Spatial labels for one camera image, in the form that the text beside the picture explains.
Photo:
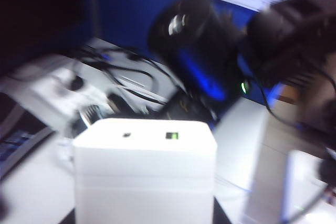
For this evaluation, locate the black plug adapter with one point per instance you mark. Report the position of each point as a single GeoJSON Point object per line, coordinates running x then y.
{"type": "Point", "coordinates": [76, 83]}

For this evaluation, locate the black ASUS computer monitor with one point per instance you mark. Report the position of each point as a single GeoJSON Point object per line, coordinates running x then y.
{"type": "Point", "coordinates": [39, 11]}

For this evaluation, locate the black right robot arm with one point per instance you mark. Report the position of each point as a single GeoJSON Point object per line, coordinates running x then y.
{"type": "Point", "coordinates": [199, 37]}

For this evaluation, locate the white power strip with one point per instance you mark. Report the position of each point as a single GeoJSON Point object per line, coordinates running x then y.
{"type": "Point", "coordinates": [52, 95]}

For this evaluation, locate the white charging base block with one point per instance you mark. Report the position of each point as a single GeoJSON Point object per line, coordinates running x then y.
{"type": "Point", "coordinates": [144, 176]}

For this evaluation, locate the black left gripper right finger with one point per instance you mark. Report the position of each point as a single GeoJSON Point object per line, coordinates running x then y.
{"type": "Point", "coordinates": [218, 217]}

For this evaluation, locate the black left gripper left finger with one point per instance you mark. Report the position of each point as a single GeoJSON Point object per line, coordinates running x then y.
{"type": "Point", "coordinates": [70, 220]}

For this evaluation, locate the blue partition panel with sign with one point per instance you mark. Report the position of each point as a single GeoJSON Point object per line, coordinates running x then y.
{"type": "Point", "coordinates": [126, 11]}

